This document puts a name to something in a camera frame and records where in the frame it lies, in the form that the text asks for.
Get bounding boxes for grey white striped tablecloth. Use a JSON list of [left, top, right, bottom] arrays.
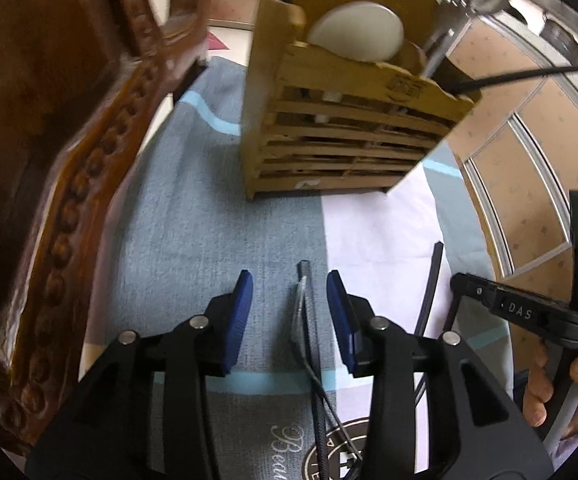
[[85, 58, 494, 479]]

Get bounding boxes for wooden utensil holder box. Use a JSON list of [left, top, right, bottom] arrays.
[[240, 0, 481, 196]]

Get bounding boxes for dark textured chopstick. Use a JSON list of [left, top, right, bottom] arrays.
[[291, 260, 329, 479]]

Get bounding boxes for black chopstick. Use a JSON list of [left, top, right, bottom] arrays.
[[413, 240, 445, 406], [445, 65, 578, 94]]

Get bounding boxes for black chopstick on cloth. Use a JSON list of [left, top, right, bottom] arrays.
[[413, 240, 445, 406]]

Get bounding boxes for right hand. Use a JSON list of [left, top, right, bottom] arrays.
[[523, 341, 578, 438]]

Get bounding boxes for carved wooden chair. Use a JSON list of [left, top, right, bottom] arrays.
[[0, 0, 210, 456]]

